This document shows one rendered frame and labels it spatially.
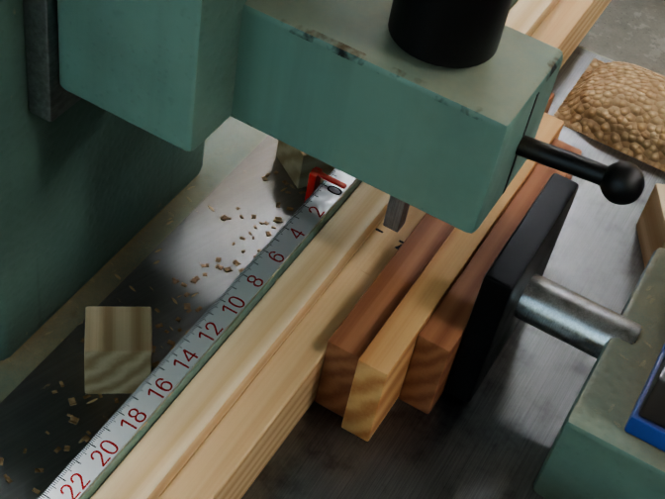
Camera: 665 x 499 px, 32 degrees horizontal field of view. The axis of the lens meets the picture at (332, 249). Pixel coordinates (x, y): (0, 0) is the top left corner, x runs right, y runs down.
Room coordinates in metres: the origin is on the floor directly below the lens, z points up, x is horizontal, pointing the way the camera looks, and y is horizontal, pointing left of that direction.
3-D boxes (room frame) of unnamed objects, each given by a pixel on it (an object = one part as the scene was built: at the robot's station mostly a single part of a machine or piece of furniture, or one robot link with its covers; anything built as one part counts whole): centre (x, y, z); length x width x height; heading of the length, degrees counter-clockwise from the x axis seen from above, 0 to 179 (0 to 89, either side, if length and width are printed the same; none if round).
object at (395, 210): (0.45, -0.03, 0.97); 0.01 x 0.01 x 0.05; 69
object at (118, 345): (0.43, 0.11, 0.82); 0.04 x 0.03 x 0.04; 105
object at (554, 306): (0.41, -0.12, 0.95); 0.09 x 0.07 x 0.09; 159
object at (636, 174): (0.42, -0.10, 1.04); 0.06 x 0.02 x 0.02; 69
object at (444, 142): (0.46, -0.01, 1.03); 0.14 x 0.07 x 0.09; 69
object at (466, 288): (0.45, -0.09, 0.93); 0.18 x 0.02 x 0.05; 159
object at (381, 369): (0.45, -0.07, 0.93); 0.23 x 0.02 x 0.06; 159
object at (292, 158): (0.64, 0.03, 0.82); 0.04 x 0.03 x 0.03; 36
